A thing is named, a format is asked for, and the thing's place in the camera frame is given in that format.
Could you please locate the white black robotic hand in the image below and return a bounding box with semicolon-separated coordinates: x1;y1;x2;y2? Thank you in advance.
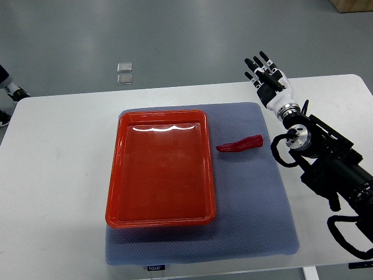
244;51;300;121

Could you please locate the red chili pepper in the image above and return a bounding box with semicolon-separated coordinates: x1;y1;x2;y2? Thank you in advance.
216;135;264;153

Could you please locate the red plastic tray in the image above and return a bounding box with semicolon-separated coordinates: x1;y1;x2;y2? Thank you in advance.
105;110;217;229

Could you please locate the cardboard box corner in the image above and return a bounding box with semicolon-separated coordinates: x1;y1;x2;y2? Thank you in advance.
331;0;373;13

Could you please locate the blue-grey textured mat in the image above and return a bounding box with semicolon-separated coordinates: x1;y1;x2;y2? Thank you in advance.
105;102;299;266

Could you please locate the upper clear floor plate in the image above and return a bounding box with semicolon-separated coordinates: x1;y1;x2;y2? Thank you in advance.
117;62;132;73

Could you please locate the white table leg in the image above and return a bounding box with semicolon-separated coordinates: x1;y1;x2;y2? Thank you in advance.
302;266;319;280

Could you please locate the black table label right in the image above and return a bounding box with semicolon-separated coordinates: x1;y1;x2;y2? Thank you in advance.
348;261;373;270

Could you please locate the black table label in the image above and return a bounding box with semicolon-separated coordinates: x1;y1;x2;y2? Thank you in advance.
147;265;166;272
348;261;373;270

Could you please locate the black table label centre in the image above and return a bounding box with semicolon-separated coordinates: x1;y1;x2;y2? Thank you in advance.
147;265;166;272

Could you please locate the person's shoe lower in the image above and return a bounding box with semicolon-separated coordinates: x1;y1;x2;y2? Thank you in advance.
0;110;11;127

